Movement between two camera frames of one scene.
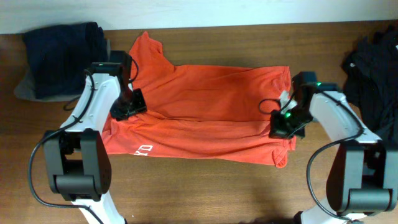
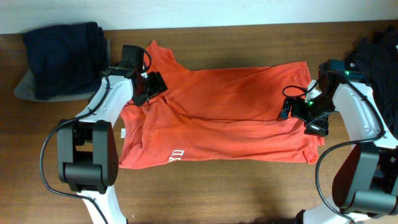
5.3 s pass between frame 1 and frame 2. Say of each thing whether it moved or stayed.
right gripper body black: moved
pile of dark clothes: stayed
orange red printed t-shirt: moved
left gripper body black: moved
